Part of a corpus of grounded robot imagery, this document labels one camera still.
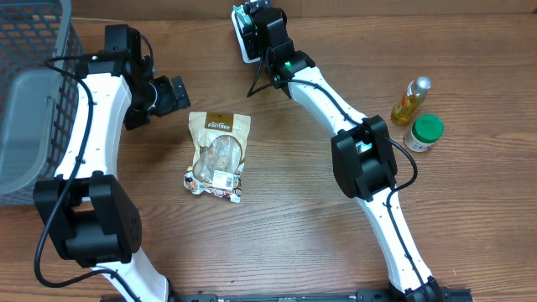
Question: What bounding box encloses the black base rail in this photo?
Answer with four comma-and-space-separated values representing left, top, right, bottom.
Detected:
100, 287, 474, 302

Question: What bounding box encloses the silver round ball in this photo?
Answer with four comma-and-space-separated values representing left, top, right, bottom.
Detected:
391, 76, 431, 126

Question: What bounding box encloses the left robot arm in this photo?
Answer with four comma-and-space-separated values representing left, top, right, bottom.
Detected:
33, 24, 190, 301

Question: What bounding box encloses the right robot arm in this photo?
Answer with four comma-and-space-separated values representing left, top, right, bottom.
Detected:
231, 1, 445, 301

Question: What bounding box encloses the teal white snack packet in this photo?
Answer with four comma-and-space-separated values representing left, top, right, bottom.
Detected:
232, 4, 253, 28

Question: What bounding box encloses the white barcode scanner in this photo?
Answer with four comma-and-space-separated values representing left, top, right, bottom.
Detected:
231, 10, 260, 64

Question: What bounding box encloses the green lid white jar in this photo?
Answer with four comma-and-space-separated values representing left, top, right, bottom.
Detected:
404, 114, 445, 153

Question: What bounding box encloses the grey plastic mesh basket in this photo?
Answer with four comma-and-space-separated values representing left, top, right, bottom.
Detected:
1, 0, 86, 206

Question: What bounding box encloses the brown snack packet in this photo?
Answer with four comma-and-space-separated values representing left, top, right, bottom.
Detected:
183, 112, 252, 203

